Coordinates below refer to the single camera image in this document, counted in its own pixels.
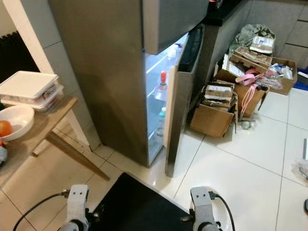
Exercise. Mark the grey fridge door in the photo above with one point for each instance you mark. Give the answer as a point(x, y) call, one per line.
point(183, 125)

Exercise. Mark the grey steel fridge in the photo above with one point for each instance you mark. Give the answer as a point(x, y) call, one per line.
point(101, 72)

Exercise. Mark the black floor mat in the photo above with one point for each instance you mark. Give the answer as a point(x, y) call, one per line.
point(139, 211)

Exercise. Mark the wooden table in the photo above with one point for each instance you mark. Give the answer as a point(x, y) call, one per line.
point(45, 122)

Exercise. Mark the red patterned bowl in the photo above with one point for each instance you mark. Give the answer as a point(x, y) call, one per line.
point(2, 154)

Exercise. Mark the orange fruit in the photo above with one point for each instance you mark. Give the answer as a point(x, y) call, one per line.
point(6, 129)

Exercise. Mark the folded cardboard stack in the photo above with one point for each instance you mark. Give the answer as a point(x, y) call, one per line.
point(219, 94)

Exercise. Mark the orange capped clear bottle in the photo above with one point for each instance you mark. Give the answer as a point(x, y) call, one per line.
point(162, 77)

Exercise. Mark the white lidded plastic container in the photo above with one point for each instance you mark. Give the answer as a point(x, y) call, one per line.
point(29, 83)

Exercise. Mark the large clear bottle white cap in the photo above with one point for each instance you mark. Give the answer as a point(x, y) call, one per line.
point(171, 52)

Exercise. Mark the blue chocolate milk carton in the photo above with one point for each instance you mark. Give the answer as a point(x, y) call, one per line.
point(179, 49)

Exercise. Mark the black foam puzzle mat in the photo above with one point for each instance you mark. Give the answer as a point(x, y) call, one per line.
point(12, 57)

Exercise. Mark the labelled cardboard packet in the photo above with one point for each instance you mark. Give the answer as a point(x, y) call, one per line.
point(262, 44)

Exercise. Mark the olive green cloth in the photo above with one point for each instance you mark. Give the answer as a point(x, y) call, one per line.
point(245, 36)

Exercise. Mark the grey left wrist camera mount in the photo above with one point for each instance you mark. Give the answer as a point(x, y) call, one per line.
point(78, 197)

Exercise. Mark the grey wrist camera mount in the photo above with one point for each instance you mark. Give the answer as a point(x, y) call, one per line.
point(78, 197)
point(202, 199)

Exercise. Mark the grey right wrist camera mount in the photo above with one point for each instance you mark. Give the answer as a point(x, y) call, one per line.
point(202, 199)

